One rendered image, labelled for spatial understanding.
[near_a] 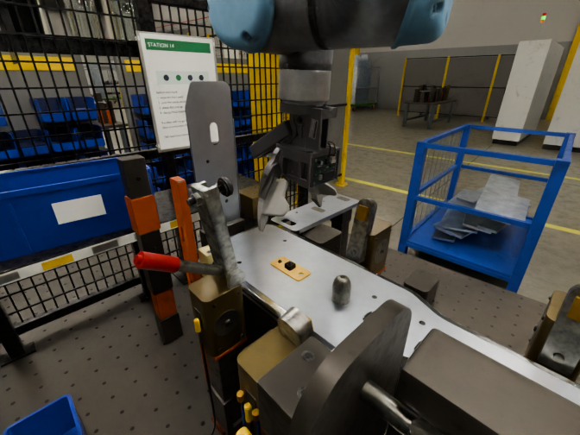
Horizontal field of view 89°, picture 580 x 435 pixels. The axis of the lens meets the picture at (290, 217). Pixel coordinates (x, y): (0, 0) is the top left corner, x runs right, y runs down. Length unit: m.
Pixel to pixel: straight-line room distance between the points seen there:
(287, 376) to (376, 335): 0.09
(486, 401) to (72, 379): 0.87
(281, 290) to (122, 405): 0.46
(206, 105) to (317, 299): 0.47
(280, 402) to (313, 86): 0.36
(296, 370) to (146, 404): 0.58
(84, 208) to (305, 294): 0.49
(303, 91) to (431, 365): 0.35
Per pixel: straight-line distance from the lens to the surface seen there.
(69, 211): 0.75
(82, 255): 0.76
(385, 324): 0.23
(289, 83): 0.44
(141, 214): 0.71
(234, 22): 0.34
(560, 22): 14.43
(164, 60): 0.98
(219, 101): 0.73
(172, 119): 0.98
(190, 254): 0.55
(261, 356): 0.36
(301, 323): 0.34
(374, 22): 0.30
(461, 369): 0.22
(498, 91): 12.24
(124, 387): 0.88
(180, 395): 0.81
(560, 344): 0.57
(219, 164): 0.74
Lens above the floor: 1.35
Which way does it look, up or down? 25 degrees down
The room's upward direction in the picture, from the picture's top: straight up
